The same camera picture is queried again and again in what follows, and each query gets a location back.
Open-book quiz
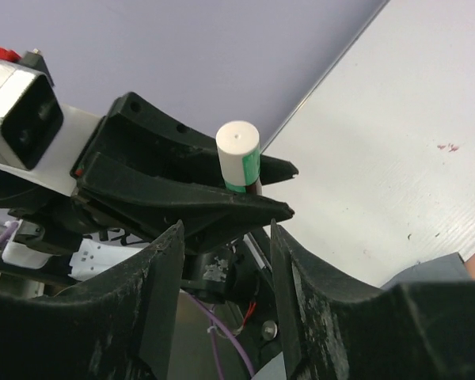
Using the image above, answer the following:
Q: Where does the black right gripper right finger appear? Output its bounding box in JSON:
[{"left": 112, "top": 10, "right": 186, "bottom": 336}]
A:
[{"left": 270, "top": 223, "right": 475, "bottom": 379}]

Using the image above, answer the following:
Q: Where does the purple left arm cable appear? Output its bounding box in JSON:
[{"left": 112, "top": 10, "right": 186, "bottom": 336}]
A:
[{"left": 0, "top": 227, "right": 257, "bottom": 380}]

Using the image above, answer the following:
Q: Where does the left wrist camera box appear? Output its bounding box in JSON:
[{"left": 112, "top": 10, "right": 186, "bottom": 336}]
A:
[{"left": 0, "top": 47, "right": 100, "bottom": 199}]

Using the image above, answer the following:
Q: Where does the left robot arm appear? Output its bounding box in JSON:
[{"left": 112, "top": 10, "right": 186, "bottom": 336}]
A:
[{"left": 0, "top": 93, "right": 294, "bottom": 303}]

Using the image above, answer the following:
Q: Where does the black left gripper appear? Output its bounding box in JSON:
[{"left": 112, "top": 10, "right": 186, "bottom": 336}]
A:
[{"left": 10, "top": 92, "right": 294, "bottom": 303}]

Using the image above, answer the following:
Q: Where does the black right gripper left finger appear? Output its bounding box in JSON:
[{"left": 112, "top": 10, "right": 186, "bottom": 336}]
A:
[{"left": 0, "top": 222, "right": 184, "bottom": 379}]

